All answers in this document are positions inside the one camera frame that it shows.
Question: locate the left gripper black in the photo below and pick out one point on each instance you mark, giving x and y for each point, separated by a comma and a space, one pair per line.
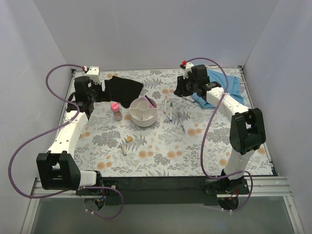
103, 90

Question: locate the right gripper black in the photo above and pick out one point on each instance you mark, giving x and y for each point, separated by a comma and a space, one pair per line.
183, 82

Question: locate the orange capped white marker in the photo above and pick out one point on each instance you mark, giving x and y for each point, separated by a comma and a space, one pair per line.
165, 105

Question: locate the green capped white marker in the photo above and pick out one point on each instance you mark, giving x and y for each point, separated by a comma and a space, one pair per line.
171, 112

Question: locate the pink capped small bottle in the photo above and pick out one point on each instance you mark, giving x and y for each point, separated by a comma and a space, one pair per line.
116, 111

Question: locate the purple highlighter pink cap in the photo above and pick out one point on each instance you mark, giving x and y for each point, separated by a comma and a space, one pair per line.
151, 105

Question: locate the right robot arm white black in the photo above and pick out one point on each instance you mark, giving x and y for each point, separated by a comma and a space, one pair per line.
247, 131

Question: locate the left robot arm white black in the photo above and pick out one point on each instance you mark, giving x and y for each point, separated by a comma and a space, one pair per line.
57, 168

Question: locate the black folded cloth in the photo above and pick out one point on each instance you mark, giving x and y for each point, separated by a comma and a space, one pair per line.
124, 91

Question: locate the white round divided organizer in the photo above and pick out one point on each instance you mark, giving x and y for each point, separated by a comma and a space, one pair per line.
141, 114

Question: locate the floral patterned table mat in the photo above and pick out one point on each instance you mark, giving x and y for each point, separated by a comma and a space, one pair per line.
161, 149

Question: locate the gold binder clip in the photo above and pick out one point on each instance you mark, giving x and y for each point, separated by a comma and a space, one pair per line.
129, 139

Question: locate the small beige eraser stick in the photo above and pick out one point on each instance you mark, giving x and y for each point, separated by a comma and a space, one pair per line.
124, 150

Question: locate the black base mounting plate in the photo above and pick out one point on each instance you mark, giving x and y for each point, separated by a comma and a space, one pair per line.
172, 189

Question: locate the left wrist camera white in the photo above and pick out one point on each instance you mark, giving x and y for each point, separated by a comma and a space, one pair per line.
93, 73

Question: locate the aluminium frame rail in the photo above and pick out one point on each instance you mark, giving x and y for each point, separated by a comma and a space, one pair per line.
262, 186

